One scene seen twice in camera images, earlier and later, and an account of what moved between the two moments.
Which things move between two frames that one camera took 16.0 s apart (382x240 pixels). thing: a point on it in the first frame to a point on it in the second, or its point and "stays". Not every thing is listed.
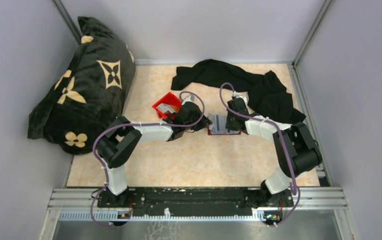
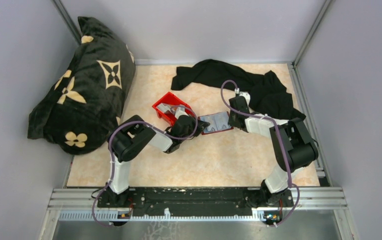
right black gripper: x=229 y=126 stays
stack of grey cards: x=162 y=107 stays
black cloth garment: x=266 y=95 stays
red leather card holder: x=223 y=132 to x=218 y=122
